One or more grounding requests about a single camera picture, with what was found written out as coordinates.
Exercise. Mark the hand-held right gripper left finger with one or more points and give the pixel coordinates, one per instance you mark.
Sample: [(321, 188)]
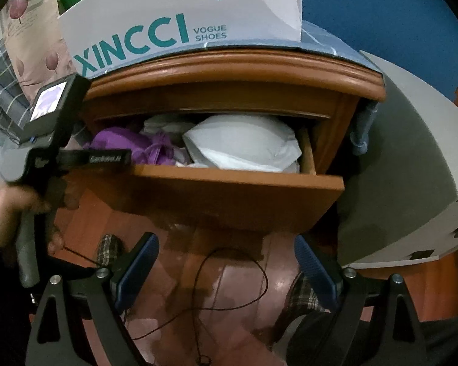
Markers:
[(137, 270)]

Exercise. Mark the grey plaid bedding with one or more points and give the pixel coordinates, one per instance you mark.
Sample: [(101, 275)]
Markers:
[(3, 84)]

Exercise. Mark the plaid slipper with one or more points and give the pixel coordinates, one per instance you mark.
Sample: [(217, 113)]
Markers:
[(108, 247), (303, 297)]

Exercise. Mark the person's left hand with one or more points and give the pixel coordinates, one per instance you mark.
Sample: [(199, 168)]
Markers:
[(3, 213)]

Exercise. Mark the white XINCCI shoe bag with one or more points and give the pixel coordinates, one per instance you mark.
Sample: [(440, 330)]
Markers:
[(137, 34)]

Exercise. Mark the purple underwear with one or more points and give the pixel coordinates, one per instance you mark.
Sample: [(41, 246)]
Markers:
[(118, 139)]

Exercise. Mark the pink leaf-print curtain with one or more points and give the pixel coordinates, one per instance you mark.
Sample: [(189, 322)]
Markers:
[(30, 45)]

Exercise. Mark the brown wooden nightstand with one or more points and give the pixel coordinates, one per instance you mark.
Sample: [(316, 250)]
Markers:
[(252, 80)]

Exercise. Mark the large grey box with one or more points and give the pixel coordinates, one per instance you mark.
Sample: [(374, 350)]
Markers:
[(397, 160)]

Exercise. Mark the blue foam mat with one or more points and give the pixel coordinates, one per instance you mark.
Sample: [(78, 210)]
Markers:
[(385, 15)]

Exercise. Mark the white padded underwear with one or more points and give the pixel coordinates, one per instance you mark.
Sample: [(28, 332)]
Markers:
[(244, 141)]

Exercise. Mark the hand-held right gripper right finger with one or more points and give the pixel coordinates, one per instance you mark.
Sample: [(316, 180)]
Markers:
[(315, 270)]

